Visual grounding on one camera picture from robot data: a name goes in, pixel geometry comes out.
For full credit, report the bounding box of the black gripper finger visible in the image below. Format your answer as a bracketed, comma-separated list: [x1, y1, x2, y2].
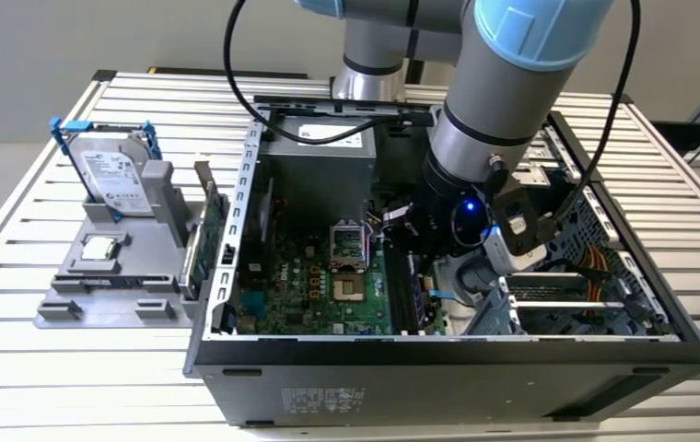
[380, 204, 449, 266]

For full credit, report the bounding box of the blue RAM stick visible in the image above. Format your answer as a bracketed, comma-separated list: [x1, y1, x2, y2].
[406, 251, 432, 326]

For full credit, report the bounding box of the black RAM slot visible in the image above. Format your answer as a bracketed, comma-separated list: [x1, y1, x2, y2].
[384, 246, 413, 337]

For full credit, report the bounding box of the thin locking lever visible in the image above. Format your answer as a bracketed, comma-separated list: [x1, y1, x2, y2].
[361, 227, 381, 273]

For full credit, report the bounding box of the metal socket cover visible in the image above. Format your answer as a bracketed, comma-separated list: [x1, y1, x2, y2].
[329, 220, 368, 275]

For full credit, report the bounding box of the CPU socket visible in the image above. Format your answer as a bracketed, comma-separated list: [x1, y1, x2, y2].
[330, 273, 368, 304]

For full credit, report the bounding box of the silver metal drive cage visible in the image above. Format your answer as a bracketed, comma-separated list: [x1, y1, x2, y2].
[508, 133, 582, 191]

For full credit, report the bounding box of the grey power supply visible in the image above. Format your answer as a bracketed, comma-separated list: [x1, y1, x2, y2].
[256, 117, 380, 231]

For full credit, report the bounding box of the green motherboard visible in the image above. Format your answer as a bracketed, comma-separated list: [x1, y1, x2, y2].
[236, 229, 453, 338]

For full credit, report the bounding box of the grey disk bay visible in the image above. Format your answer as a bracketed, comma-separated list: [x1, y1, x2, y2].
[464, 271, 630, 338]

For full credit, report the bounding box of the blue expansion slot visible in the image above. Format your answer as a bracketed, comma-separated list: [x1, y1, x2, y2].
[240, 294, 266, 321]

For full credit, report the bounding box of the green graphics card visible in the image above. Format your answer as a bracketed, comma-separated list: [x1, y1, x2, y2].
[178, 154, 232, 300]

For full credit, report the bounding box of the black PC case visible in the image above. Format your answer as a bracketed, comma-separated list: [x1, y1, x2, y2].
[181, 95, 700, 429]

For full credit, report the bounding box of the grey parts rack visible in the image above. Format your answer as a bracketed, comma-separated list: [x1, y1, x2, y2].
[33, 158, 228, 331]

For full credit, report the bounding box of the hard disk in blue carrier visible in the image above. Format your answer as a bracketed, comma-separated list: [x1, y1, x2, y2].
[47, 118, 163, 222]

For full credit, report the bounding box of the silver CPU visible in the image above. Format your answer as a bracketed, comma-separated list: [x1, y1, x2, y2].
[81, 238, 118, 262]

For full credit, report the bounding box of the black gripper connector cable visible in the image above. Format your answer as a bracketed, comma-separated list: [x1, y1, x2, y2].
[446, 154, 514, 250]

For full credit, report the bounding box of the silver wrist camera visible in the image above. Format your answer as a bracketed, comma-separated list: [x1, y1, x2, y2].
[481, 224, 549, 277]

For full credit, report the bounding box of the black camera cable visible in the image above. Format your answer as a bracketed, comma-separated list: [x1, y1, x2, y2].
[536, 0, 645, 241]

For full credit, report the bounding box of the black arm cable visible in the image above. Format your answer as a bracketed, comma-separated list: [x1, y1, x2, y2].
[222, 0, 438, 145]

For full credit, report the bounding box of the red yellow wire bundle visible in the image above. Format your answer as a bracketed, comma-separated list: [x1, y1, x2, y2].
[574, 245, 614, 321]

